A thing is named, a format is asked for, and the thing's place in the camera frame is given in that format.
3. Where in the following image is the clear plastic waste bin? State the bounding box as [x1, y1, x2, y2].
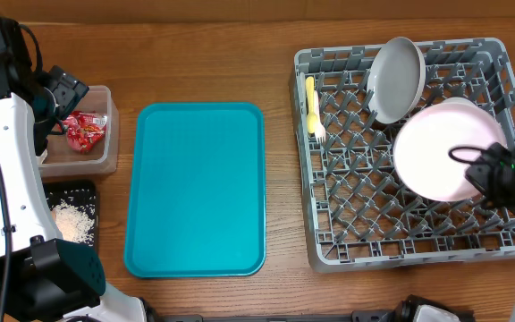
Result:
[0, 85, 121, 178]

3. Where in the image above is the pink plastic fork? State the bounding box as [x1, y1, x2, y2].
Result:
[313, 91, 326, 144]

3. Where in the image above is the white deep bowl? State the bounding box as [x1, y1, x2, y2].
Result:
[442, 97, 477, 106]

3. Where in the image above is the pink round plate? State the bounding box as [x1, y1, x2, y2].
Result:
[393, 103, 507, 202]

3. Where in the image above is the black food waste tray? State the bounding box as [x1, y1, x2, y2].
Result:
[43, 180, 99, 251]

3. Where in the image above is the yellow plastic spoon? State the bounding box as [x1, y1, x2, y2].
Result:
[305, 76, 318, 134]

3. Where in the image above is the grey shallow bowl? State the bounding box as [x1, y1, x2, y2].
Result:
[367, 37, 426, 124]

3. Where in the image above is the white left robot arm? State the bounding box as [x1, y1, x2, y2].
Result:
[0, 16, 157, 321]

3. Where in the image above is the large red snack wrapper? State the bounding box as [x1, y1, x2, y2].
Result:
[63, 111, 108, 154]

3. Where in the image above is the teal plastic serving tray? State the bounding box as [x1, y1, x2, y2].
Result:
[123, 102, 266, 278]

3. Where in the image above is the white rice pile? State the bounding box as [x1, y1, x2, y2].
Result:
[51, 200, 96, 246]

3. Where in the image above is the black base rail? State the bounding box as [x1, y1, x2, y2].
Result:
[157, 309, 396, 322]

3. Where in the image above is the grey plastic dishwasher rack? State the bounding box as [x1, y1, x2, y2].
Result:
[290, 45, 515, 273]

